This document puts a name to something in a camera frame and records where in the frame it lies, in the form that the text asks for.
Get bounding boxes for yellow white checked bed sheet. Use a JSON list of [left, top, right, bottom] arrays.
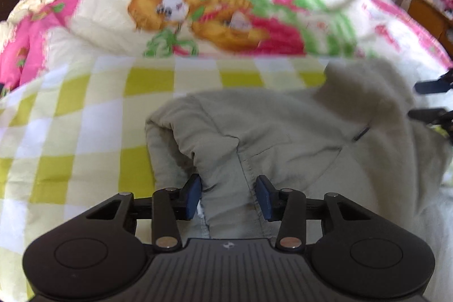
[[0, 54, 330, 292]]

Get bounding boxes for wooden nightstand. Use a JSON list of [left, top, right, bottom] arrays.
[[407, 0, 453, 48]]

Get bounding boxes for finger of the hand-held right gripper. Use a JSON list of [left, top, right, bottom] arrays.
[[413, 70, 453, 95], [408, 107, 453, 127]]

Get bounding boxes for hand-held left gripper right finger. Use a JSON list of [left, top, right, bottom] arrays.
[[255, 175, 372, 252]]

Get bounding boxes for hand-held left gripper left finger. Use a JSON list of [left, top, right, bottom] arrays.
[[85, 174, 203, 250]]

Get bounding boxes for grey-green pants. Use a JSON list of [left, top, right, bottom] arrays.
[[144, 59, 453, 239]]

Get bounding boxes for cartoon printed blanket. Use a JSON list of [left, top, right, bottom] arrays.
[[0, 0, 453, 94]]

